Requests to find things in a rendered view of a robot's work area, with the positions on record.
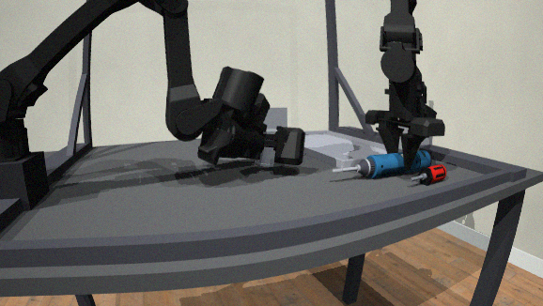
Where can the shiny grey metal cylinder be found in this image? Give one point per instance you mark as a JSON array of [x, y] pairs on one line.
[[267, 158]]

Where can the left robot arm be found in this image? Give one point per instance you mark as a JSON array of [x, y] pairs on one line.
[[397, 66]]

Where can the blue electric screwdriver barrel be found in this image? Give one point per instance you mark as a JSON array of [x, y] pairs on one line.
[[388, 164]]

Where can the grey l-shaped bracket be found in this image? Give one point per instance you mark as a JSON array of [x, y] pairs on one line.
[[276, 116]]

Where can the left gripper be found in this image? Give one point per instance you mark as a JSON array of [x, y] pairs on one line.
[[403, 103]]

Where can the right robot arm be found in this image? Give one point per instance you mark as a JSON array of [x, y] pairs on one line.
[[21, 84]]

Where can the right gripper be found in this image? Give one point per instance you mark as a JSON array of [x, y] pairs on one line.
[[288, 147]]

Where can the red hand screwdriver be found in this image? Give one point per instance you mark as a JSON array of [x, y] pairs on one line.
[[431, 174]]

